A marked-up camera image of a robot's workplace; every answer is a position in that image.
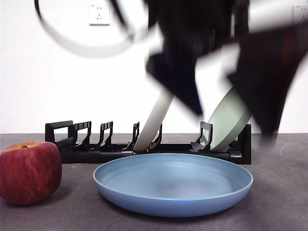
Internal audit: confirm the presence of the pale grey camera box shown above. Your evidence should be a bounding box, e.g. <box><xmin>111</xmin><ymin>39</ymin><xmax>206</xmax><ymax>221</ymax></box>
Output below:
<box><xmin>249</xmin><ymin>0</ymin><xmax>295</xmax><ymax>33</ymax></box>

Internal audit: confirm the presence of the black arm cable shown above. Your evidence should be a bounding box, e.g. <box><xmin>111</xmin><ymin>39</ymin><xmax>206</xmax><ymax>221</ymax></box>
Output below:
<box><xmin>34</xmin><ymin>0</ymin><xmax>157</xmax><ymax>59</ymax></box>

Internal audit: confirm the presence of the blue plate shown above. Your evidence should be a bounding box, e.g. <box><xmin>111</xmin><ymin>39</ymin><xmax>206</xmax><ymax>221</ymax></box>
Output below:
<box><xmin>92</xmin><ymin>153</ymin><xmax>254</xmax><ymax>218</ymax></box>

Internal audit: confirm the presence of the red apple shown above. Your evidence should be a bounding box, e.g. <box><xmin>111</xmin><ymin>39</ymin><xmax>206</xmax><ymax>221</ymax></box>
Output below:
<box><xmin>0</xmin><ymin>141</ymin><xmax>63</xmax><ymax>206</ymax></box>

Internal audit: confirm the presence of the white plate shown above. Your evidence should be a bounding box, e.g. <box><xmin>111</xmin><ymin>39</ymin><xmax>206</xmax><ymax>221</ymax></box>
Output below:
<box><xmin>133</xmin><ymin>89</ymin><xmax>174</xmax><ymax>153</ymax></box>

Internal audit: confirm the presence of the green plate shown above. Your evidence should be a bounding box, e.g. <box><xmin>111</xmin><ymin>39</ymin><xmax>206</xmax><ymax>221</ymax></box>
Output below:
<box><xmin>207</xmin><ymin>86</ymin><xmax>253</xmax><ymax>152</ymax></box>

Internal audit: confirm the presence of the black plate rack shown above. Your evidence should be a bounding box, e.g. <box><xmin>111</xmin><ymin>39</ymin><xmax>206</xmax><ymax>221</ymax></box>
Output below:
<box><xmin>45</xmin><ymin>120</ymin><xmax>252</xmax><ymax>166</ymax></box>

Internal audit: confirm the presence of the white wall socket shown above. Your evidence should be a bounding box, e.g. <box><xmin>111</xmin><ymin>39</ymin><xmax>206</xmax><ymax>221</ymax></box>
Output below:
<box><xmin>89</xmin><ymin>4</ymin><xmax>111</xmax><ymax>26</ymax></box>
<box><xmin>292</xmin><ymin>5</ymin><xmax>308</xmax><ymax>25</ymax></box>

